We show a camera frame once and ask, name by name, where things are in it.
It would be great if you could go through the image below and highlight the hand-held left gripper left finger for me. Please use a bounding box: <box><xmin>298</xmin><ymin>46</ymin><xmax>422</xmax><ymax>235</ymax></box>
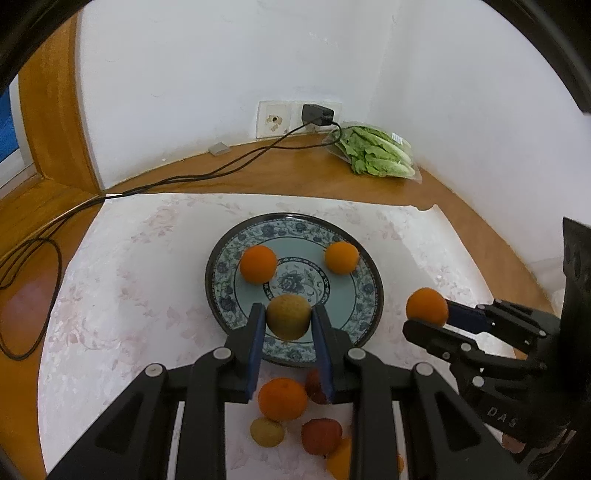
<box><xmin>46</xmin><ymin>302</ymin><xmax>267</xmax><ymax>480</ymax></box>

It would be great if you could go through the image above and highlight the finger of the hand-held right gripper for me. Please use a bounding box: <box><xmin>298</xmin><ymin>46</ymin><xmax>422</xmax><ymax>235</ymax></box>
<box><xmin>445</xmin><ymin>299</ymin><xmax>561</xmax><ymax>352</ymax></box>
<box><xmin>403</xmin><ymin>318</ymin><xmax>541</xmax><ymax>377</ymax></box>

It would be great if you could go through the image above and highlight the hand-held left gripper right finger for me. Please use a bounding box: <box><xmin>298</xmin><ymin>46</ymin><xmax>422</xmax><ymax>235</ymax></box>
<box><xmin>311</xmin><ymin>305</ymin><xmax>532</xmax><ymax>480</ymax></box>

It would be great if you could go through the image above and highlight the orange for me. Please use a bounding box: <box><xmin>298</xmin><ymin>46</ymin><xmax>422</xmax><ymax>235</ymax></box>
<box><xmin>257</xmin><ymin>377</ymin><xmax>309</xmax><ymax>422</ymax></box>
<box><xmin>324</xmin><ymin>241</ymin><xmax>360</xmax><ymax>276</ymax></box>
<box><xmin>406</xmin><ymin>287</ymin><xmax>450</xmax><ymax>328</ymax></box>
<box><xmin>325</xmin><ymin>438</ymin><xmax>406</xmax><ymax>480</ymax></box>
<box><xmin>239</xmin><ymin>245</ymin><xmax>278</xmax><ymax>284</ymax></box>

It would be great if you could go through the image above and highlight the red apple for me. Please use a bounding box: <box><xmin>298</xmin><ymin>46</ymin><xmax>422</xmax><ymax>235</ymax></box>
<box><xmin>301</xmin><ymin>418</ymin><xmax>343</xmax><ymax>457</ymax></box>
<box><xmin>305</xmin><ymin>369</ymin><xmax>329</xmax><ymax>406</ymax></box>

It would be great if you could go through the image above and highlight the brown kiwi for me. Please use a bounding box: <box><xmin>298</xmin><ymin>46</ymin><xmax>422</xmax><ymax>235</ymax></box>
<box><xmin>266</xmin><ymin>295</ymin><xmax>313</xmax><ymax>341</ymax></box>
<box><xmin>250</xmin><ymin>416</ymin><xmax>286</xmax><ymax>448</ymax></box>

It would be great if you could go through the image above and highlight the blue floral ceramic plate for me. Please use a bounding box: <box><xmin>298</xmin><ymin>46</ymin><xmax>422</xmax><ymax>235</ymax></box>
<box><xmin>205</xmin><ymin>212</ymin><xmax>383</xmax><ymax>367</ymax></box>

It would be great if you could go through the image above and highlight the clear plastic bag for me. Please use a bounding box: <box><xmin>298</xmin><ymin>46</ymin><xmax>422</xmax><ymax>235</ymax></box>
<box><xmin>529</xmin><ymin>256</ymin><xmax>565</xmax><ymax>301</ymax></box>

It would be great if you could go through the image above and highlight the white floral tablecloth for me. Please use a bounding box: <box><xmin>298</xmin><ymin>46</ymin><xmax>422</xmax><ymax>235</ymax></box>
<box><xmin>34</xmin><ymin>193</ymin><xmax>518</xmax><ymax>480</ymax></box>

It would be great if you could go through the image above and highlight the bagged green lettuce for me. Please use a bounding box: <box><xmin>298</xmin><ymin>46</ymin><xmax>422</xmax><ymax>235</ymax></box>
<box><xmin>323</xmin><ymin>124</ymin><xmax>423</xmax><ymax>183</ymax></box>

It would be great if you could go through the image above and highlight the black charger plug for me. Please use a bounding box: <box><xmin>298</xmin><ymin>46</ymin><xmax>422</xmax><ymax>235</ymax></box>
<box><xmin>301</xmin><ymin>104</ymin><xmax>335</xmax><ymax>127</ymax></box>

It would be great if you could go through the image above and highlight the white socket plate with hole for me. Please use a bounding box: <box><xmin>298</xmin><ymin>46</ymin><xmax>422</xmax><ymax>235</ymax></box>
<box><xmin>255</xmin><ymin>100</ymin><xmax>297</xmax><ymax>139</ymax></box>

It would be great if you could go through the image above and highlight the window glass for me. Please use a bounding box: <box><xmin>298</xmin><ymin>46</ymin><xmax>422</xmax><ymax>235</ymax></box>
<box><xmin>0</xmin><ymin>85</ymin><xmax>21</xmax><ymax>162</ymax></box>

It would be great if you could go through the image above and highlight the black cable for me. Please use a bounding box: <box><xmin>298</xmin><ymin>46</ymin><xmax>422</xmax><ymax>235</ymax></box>
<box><xmin>0</xmin><ymin>121</ymin><xmax>343</xmax><ymax>361</ymax></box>

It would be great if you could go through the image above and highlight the white wall socket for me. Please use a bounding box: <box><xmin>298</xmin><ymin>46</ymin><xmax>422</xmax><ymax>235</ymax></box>
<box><xmin>295</xmin><ymin>102</ymin><xmax>343</xmax><ymax>136</ymax></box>

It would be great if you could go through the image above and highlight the wooden window frame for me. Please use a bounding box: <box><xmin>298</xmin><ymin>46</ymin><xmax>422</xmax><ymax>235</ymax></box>
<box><xmin>0</xmin><ymin>18</ymin><xmax>103</xmax><ymax>199</ymax></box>

